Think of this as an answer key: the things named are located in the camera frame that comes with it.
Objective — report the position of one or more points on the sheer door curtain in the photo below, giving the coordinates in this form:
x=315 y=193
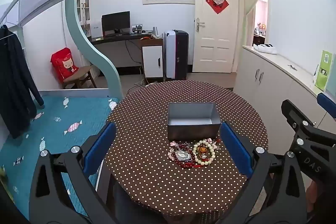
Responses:
x=252 y=3

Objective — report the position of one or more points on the white panel door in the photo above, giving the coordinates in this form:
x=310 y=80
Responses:
x=212 y=56

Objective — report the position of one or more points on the wooden chair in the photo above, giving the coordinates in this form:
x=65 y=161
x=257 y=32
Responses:
x=78 y=74

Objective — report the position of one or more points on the white and black suitcase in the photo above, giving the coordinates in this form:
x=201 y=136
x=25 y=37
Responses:
x=181 y=56

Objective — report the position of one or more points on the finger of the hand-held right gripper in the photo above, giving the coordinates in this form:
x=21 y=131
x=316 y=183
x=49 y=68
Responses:
x=291 y=111
x=325 y=104

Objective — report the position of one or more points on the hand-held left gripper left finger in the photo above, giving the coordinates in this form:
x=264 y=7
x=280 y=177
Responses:
x=99 y=145

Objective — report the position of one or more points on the dark hanging jacket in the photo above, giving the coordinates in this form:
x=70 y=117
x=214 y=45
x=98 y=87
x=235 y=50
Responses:
x=13 y=82

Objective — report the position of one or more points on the teal bunk bed frame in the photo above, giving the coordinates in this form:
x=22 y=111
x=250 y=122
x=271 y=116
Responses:
x=89 y=45

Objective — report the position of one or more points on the teal candy print blanket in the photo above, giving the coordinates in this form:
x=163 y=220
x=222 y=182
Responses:
x=65 y=113

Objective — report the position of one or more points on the small framed picture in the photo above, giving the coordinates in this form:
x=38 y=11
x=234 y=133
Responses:
x=137 y=27

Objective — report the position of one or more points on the bunch of keys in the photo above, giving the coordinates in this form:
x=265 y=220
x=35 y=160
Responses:
x=292 y=67

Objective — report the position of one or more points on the white cloth bundle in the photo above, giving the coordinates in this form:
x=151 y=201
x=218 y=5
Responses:
x=265 y=48

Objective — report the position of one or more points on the white desk cabinet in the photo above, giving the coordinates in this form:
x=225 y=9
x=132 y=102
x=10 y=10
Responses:
x=152 y=61

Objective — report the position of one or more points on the grey metal box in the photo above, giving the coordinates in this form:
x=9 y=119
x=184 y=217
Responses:
x=194 y=132

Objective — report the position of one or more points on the white box on desk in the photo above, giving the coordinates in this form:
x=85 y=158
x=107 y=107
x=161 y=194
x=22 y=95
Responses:
x=96 y=28

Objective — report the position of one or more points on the green box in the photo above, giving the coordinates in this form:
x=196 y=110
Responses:
x=324 y=69

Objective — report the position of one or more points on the white glass-door cabinet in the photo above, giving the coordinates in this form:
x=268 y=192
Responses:
x=86 y=3

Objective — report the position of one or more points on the red cartoon bag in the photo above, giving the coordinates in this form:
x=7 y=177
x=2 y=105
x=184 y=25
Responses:
x=63 y=64

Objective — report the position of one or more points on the brown polka dot tablecloth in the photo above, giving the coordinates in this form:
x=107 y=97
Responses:
x=147 y=161

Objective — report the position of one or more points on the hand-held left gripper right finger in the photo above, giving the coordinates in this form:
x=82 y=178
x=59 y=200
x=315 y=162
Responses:
x=235 y=146

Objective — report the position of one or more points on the black computer monitor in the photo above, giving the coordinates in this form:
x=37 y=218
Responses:
x=115 y=22

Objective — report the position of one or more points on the dark wooden desk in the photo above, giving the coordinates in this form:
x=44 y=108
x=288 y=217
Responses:
x=118 y=39

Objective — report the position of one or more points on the cream sideboard cabinet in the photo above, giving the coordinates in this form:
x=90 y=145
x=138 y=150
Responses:
x=273 y=82

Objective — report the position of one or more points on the red diamond door decoration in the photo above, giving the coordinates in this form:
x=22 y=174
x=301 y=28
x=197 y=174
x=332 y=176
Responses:
x=217 y=2

